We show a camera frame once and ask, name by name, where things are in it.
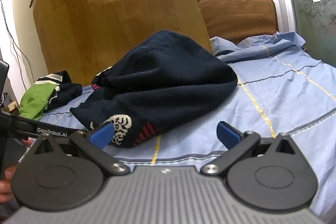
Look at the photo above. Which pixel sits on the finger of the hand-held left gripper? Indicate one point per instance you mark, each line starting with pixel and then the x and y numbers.
pixel 50 131

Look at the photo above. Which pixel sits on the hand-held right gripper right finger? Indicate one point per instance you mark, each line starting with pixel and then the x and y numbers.
pixel 228 136

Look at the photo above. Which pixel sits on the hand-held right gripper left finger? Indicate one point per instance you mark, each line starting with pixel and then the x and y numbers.
pixel 101 134

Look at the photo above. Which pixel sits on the green striped navy garment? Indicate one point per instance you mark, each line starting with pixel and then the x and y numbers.
pixel 34 100

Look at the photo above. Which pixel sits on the navy patterned sweater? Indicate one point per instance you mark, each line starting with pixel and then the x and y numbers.
pixel 170 77

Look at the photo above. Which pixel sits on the person's left hand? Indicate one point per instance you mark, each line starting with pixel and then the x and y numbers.
pixel 6 176

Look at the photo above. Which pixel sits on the blue checked bedsheet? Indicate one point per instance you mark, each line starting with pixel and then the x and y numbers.
pixel 275 87

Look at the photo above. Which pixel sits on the brown cushion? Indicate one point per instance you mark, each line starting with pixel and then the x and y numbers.
pixel 236 14

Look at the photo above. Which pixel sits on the wooden laminate board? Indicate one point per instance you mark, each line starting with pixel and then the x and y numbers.
pixel 118 3

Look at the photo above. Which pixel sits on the frosted patterned glass panel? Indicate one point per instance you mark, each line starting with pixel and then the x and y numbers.
pixel 312 16

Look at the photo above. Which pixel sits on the white window frame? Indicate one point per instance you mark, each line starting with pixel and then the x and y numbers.
pixel 282 8

